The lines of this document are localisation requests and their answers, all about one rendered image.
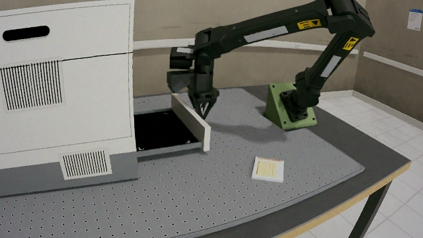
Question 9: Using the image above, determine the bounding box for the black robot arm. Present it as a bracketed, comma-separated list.
[167, 0, 375, 122]

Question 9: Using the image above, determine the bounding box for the white imager box with drawer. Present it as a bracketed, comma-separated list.
[0, 0, 211, 196]

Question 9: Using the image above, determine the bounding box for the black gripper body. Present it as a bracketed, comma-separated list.
[187, 71, 219, 100]

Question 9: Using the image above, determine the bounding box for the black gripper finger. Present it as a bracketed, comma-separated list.
[188, 94, 207, 111]
[194, 99, 217, 120]

